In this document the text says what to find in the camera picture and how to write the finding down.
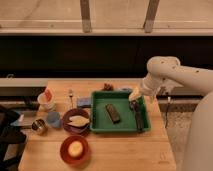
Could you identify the blue sponge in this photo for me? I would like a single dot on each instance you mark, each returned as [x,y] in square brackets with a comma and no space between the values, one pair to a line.
[83,102]

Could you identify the dark maroon bowl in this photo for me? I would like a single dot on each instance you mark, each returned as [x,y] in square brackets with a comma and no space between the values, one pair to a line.
[72,129]

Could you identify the yellow round food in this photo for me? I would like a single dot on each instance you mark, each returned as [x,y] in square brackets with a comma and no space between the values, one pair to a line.
[75,149]

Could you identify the cream leaf-shaped object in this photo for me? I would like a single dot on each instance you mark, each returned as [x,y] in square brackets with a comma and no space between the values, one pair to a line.
[78,121]

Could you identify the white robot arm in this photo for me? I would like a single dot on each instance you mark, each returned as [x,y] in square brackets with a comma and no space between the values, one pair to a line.
[198,155]

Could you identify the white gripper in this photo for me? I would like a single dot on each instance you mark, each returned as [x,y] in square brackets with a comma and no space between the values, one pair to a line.
[148,86]

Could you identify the white cup with orange item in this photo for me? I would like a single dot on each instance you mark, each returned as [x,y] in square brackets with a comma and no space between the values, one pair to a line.
[46,101]

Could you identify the red bowl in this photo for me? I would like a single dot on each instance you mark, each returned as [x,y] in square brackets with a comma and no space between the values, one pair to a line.
[64,150]

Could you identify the blue plastic cup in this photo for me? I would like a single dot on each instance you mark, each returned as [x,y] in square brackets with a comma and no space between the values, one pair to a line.
[53,119]

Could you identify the metal cup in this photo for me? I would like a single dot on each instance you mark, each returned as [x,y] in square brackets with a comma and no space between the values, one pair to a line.
[39,126]

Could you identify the black utensil in tray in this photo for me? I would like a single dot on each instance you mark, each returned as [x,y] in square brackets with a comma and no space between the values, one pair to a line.
[135,108]

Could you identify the small brown object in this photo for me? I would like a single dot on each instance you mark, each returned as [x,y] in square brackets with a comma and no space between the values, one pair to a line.
[108,87]

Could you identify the green plastic tray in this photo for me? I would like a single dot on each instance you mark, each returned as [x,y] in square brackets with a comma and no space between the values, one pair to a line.
[100,119]

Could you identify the dark brown rectangular block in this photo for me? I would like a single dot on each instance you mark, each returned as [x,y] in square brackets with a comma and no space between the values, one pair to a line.
[113,114]

